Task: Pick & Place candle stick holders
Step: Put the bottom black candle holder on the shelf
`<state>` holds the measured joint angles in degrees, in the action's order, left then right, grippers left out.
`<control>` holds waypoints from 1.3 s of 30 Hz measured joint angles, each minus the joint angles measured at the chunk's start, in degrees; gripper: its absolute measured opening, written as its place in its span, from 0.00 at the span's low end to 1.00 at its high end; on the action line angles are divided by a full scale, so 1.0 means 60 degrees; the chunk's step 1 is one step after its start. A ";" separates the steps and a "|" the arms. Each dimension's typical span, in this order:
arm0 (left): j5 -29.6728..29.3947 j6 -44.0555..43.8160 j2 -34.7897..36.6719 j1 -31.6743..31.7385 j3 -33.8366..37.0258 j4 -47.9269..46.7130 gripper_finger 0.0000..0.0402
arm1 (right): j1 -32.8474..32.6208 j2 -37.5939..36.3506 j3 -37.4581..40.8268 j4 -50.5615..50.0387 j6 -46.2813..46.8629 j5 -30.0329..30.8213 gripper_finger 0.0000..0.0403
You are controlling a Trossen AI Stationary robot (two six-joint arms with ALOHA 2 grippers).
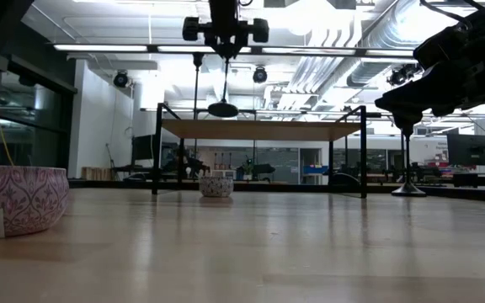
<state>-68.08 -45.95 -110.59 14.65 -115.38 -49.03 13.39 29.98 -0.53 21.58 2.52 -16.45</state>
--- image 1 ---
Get blue storage bin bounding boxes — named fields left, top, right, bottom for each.
left=302, top=165, right=330, bottom=176

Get black aluminium table frame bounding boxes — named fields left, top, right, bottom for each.
left=68, top=178, right=485, bottom=204

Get black ceiling spotlight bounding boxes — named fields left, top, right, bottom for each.
left=387, top=69, right=410, bottom=88
left=252, top=66, right=269, bottom=84
left=113, top=70, right=131, bottom=89

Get wooden shelf riser black legs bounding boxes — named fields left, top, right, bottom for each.
left=152, top=103, right=370, bottom=199

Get small green plant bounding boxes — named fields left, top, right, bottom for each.
left=242, top=157, right=255, bottom=181

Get wooden crate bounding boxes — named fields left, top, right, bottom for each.
left=81, top=167, right=113, bottom=182

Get short black candlestick holder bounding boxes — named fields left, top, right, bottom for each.
left=391, top=113, right=428, bottom=198

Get medium black candlestick holder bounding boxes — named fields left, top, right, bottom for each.
left=207, top=56, right=240, bottom=119

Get pink patterned candle tin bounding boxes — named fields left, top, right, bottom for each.
left=0, top=164, right=70, bottom=242

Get black computer monitor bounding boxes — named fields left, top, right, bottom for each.
left=446, top=133, right=485, bottom=167
left=131, top=134, right=155, bottom=162

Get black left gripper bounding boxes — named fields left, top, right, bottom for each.
left=182, top=0, right=270, bottom=60

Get tall black candlestick holder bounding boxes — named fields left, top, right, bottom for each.
left=191, top=52, right=205, bottom=121

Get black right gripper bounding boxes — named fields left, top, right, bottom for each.
left=375, top=2, right=485, bottom=118

